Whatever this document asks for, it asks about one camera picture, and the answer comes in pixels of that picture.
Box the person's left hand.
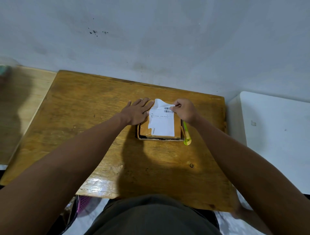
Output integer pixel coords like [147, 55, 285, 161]
[120, 98, 155, 126]

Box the person's right hand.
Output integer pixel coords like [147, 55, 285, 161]
[170, 98, 201, 126]

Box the white paper shipping label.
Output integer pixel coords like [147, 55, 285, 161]
[148, 98, 175, 137]

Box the brown cardboard parcel box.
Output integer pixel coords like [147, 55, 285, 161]
[136, 112, 186, 141]

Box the person's left forearm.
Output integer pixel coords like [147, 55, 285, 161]
[0, 113, 128, 235]

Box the person's right forearm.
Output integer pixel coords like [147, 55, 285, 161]
[191, 115, 310, 235]

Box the green utility knife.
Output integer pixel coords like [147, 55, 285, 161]
[183, 121, 192, 146]

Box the person's dark grey shirt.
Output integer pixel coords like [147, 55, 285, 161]
[83, 194, 222, 235]

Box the pink plastic basket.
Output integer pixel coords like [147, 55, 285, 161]
[76, 195, 93, 214]

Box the white table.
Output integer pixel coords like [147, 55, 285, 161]
[226, 91, 310, 195]

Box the light wooden table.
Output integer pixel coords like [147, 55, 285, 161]
[0, 65, 57, 165]

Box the person's foot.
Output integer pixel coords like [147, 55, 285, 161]
[230, 191, 274, 235]

